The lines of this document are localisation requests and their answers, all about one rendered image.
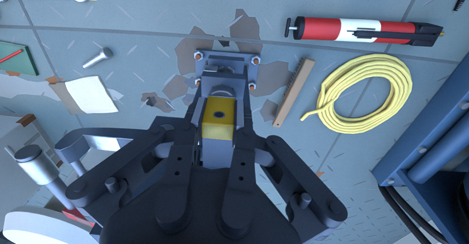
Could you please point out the small brown block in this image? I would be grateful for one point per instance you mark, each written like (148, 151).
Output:
(25, 120)

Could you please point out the red pencil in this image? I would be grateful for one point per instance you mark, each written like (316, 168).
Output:
(11, 56)

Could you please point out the yellow lever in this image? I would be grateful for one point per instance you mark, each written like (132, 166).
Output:
(218, 126)

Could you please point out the blue machine frame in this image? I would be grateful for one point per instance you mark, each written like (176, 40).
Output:
(432, 137)

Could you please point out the green board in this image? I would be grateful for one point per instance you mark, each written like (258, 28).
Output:
(20, 66)

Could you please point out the silver metal bolt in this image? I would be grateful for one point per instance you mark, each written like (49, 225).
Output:
(96, 58)

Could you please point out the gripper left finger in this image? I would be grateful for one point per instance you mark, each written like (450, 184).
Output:
(110, 170)

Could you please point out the red and white grease gun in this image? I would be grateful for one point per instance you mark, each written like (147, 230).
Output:
(344, 30)

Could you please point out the grey towing hook body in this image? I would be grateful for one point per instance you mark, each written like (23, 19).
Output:
(223, 79)

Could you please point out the white paper sheet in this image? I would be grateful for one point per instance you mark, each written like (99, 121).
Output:
(91, 95)

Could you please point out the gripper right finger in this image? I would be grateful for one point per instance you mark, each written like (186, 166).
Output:
(300, 178)

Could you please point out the light grey tray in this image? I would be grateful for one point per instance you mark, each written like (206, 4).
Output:
(14, 152)

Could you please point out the white round disc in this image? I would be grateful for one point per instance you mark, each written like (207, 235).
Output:
(40, 227)

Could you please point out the dark grey bracket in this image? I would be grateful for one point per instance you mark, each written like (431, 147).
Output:
(91, 141)

